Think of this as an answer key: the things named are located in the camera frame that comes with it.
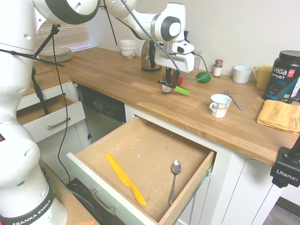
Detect large spice jar brown lid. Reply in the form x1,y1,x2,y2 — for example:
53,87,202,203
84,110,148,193
161,75,172,94

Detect small spice jar brown lid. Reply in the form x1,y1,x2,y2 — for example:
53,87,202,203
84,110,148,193
213,59,224,78

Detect stainless steel dishwasher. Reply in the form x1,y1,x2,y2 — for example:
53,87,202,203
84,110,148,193
76,84,127,143

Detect large open wooden drawer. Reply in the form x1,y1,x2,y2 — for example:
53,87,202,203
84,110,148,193
66,116,218,225

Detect black Vega protein tub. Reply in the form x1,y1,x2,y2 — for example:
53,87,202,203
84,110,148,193
263,50,300,105

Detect yellow mug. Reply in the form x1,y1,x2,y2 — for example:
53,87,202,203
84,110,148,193
252,66,274,90

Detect red apple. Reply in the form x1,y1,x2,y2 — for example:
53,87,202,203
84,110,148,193
170,73,184,86

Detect stainless steel electric kettle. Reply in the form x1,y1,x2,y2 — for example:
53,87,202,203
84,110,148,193
141,39,163,72

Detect green and black scissors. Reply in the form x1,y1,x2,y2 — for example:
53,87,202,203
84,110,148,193
157,79,192,97

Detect black power cable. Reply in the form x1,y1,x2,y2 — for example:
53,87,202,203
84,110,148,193
52,30,72,186

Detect white base cabinet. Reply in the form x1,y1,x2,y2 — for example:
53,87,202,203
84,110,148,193
18,81,289,225

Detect black Ulanzi clamp stand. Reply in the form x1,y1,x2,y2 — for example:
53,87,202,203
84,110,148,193
269,131,300,188

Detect silver metal spoon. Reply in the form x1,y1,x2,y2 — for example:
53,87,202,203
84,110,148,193
167,160,182,206

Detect clear drinking glass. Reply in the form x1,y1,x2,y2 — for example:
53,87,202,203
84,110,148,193
193,50,203,72

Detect white patterned teacup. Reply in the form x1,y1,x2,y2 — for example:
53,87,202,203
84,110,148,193
209,94,233,118

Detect yellow plastic knife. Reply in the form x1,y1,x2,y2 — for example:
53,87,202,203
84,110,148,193
105,153,148,207

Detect white patterned bowl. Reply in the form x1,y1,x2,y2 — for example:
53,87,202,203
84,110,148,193
119,39,138,52
120,48,138,60

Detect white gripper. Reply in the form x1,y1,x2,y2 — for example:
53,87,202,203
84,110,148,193
156,46,195,88

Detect plain white mug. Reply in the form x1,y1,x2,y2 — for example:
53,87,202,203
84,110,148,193
232,65,253,84

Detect small open white drawer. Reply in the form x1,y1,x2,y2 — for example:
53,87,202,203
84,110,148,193
16,93,86,143

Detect black camera tripod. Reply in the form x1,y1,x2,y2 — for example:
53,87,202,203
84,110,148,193
0,4,118,115

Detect yellow folded cloth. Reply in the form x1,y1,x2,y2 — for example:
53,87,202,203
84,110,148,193
256,99,300,135

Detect silver metal fork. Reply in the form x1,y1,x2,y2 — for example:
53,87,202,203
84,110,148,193
224,90,244,111

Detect green lime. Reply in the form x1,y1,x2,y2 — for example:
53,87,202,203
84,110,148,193
195,72,212,83

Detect white window blinds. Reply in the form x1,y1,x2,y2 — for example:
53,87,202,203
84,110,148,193
35,22,91,56

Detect beige plate stack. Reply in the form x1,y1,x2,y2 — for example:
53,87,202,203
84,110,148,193
38,48,74,62

